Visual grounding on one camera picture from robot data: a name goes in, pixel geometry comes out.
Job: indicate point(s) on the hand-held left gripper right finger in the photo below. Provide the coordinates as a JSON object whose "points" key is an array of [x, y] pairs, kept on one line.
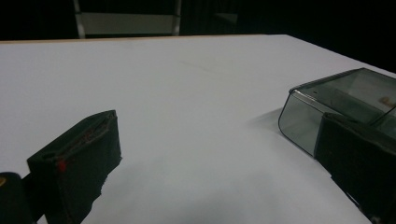
{"points": [[361, 158]]}

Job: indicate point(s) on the white metal stand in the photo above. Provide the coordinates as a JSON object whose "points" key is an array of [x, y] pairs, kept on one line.
{"points": [[124, 23]]}

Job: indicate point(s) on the clear plastic compartment box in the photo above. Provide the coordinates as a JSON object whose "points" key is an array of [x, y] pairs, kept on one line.
{"points": [[299, 124]]}

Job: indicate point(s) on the white table mat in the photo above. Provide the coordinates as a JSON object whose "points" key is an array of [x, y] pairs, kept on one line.
{"points": [[193, 109]]}

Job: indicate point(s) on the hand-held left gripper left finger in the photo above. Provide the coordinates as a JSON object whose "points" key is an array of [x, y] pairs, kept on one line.
{"points": [[77, 155]]}

